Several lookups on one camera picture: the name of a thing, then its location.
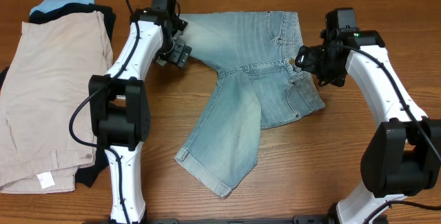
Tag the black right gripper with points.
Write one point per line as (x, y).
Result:
(306, 58)

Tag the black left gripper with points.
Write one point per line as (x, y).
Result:
(179, 52)

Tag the light blue denim shorts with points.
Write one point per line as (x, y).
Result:
(258, 87)

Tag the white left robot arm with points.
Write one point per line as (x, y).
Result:
(120, 113)

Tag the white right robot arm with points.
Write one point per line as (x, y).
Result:
(403, 157)

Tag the beige shorts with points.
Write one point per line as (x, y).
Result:
(48, 96)

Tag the light blue shirt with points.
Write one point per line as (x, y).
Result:
(49, 5)

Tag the black garment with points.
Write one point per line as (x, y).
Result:
(86, 10)

